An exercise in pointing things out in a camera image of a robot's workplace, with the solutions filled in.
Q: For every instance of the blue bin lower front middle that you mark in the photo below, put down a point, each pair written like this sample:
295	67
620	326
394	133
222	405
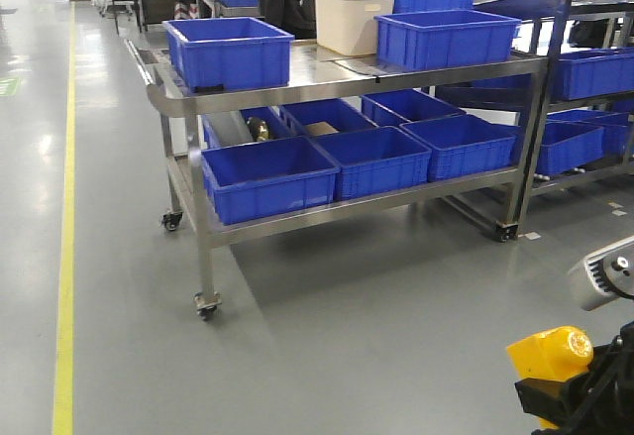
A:
375	161

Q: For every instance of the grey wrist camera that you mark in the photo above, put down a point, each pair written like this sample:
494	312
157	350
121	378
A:
603	275

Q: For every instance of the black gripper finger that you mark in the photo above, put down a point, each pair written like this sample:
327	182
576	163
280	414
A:
561	403

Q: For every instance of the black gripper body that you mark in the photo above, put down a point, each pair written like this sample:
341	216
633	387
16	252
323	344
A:
612	369

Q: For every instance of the blue bin lower front left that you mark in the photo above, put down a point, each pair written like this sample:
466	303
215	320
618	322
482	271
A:
253	181

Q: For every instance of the yellow studded toy brick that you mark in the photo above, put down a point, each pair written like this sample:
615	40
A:
557	354

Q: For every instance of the blue bin lower front right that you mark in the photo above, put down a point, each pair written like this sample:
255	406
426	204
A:
464	144

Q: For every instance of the cream plastic bin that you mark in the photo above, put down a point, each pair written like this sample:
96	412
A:
348	27

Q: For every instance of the large blue crate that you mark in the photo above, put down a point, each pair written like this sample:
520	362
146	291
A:
420	41

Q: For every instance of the blue target bin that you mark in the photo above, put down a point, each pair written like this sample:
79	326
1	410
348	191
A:
229	53

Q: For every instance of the stainless steel cart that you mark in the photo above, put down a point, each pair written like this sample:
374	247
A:
317	74

